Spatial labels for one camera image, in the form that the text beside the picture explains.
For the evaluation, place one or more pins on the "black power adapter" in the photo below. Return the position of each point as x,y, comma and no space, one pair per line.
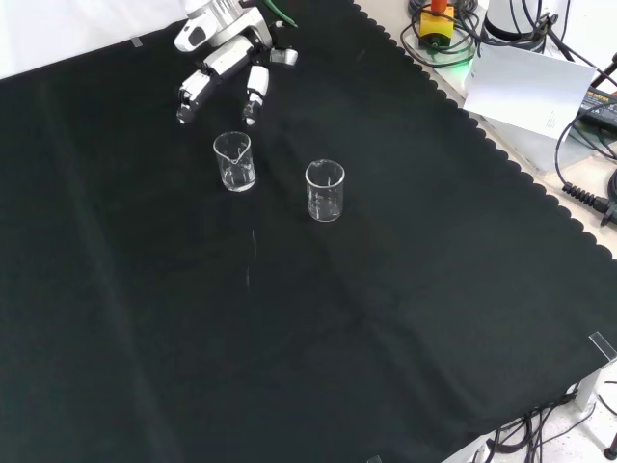
600,106

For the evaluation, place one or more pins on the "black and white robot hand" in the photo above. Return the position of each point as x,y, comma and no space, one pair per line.
231,53

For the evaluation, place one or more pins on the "white bench leg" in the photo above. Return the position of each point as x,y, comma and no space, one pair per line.
587,390

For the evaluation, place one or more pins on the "grey mounting plate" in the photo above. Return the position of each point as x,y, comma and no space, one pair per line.
528,147

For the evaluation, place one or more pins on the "black bench cloth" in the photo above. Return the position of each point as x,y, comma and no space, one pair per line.
337,313

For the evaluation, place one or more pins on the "clear tape strip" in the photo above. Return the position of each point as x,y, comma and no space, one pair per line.
374,459
137,43
603,345

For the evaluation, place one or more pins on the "clear glass beaker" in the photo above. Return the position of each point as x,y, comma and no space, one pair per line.
326,198
235,169

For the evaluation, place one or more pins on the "pale board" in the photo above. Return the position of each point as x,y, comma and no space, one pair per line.
525,87

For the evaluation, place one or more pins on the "yellow stop button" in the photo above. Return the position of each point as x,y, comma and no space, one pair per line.
436,26

